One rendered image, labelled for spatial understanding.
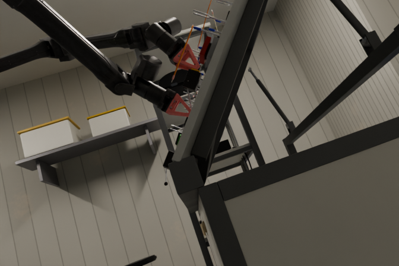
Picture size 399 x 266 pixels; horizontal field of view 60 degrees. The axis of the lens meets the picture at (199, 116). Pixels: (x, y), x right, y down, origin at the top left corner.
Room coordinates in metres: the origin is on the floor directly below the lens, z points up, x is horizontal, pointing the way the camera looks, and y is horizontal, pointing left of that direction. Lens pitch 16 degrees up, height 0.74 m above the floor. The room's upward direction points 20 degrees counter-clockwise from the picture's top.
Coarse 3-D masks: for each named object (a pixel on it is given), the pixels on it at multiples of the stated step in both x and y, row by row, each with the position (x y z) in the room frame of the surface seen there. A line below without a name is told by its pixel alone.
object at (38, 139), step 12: (60, 120) 3.32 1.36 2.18; (24, 132) 3.29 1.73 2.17; (36, 132) 3.30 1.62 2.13; (48, 132) 3.31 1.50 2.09; (60, 132) 3.33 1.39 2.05; (72, 132) 3.39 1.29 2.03; (24, 144) 3.28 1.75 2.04; (36, 144) 3.29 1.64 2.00; (48, 144) 3.31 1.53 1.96; (60, 144) 3.32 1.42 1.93; (24, 156) 3.28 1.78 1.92
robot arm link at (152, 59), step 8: (144, 56) 0.93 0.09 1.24; (152, 56) 0.95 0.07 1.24; (136, 64) 0.94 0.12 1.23; (144, 64) 0.92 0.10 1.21; (152, 64) 0.92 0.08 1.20; (160, 64) 0.94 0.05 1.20; (136, 72) 0.93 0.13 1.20; (144, 72) 0.94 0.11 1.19; (152, 72) 0.94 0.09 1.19; (152, 80) 0.96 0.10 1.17; (120, 88) 0.93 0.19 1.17; (128, 88) 0.94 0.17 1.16
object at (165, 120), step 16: (192, 32) 1.94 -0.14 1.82; (192, 48) 2.16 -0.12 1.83; (192, 64) 2.40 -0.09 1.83; (192, 96) 1.93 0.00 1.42; (160, 112) 1.90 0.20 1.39; (240, 112) 1.95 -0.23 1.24; (176, 128) 2.46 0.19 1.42; (256, 144) 1.95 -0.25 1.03; (224, 160) 2.18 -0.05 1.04; (256, 160) 1.97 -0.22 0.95; (208, 176) 2.48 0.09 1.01; (208, 256) 1.90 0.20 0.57
